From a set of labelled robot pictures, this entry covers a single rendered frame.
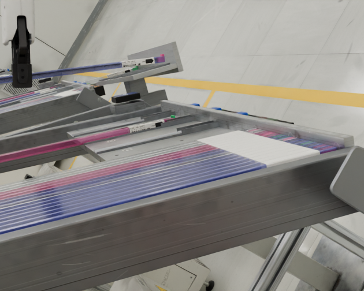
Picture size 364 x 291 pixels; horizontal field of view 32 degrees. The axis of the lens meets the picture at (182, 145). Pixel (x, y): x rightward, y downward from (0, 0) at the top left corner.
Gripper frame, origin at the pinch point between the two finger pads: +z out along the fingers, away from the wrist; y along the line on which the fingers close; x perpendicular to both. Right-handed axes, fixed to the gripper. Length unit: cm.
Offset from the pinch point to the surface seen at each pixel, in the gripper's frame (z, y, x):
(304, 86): 8, -106, 112
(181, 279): 71, -85, 55
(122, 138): 10.0, 14.4, 14.0
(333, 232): 37, -10, 67
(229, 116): 5.9, 27.8, 26.7
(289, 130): 6, 46, 27
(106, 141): 10.3, 13.5, 11.7
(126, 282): 40.2, -3.7, 18.1
